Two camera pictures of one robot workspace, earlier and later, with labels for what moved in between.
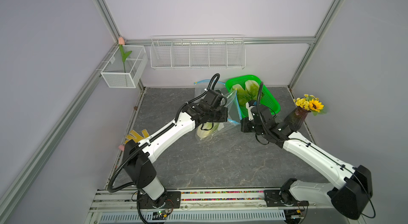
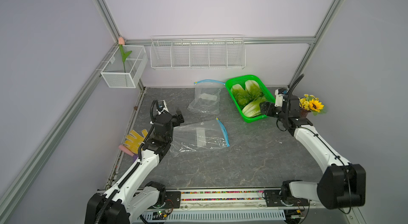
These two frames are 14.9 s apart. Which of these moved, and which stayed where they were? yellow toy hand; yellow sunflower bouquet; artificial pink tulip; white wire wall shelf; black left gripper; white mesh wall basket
Moved: black left gripper
Stayed: yellow toy hand; yellow sunflower bouquet; white wire wall shelf; artificial pink tulip; white mesh wall basket
